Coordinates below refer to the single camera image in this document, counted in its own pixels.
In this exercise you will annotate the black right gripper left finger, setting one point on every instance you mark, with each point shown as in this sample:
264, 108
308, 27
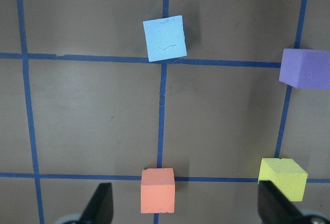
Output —
100, 207

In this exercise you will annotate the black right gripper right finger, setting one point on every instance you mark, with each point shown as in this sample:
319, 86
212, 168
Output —
274, 207

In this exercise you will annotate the yellow foam block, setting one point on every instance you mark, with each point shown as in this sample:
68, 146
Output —
287, 175

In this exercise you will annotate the orange foam block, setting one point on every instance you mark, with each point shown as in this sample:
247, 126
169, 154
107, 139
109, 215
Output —
157, 191

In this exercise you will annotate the purple foam block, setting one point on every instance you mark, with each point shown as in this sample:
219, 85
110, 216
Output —
305, 68

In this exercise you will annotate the light blue foam block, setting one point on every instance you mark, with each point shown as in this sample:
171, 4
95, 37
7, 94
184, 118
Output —
165, 38

